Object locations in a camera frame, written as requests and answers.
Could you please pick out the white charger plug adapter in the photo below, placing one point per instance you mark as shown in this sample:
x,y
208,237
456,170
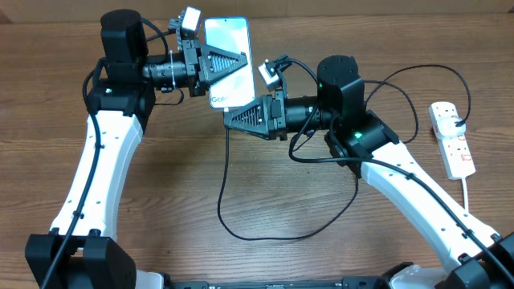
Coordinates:
x,y
448,127

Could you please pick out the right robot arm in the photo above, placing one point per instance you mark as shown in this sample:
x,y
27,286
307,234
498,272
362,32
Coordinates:
x,y
472,254

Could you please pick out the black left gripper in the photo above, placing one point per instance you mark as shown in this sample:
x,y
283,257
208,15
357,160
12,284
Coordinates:
x,y
204,55

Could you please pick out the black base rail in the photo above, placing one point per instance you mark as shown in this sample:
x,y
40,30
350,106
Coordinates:
x,y
273,284

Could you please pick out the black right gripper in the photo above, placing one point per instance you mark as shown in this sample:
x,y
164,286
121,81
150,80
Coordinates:
x,y
267,115

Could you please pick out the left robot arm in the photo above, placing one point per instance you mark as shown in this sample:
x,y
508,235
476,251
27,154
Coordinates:
x,y
80,249

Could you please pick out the blue Galaxy smartphone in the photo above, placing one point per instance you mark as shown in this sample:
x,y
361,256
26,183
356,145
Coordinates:
x,y
231,34

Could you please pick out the white power strip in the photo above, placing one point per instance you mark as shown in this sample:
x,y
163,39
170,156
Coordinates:
x,y
455,152

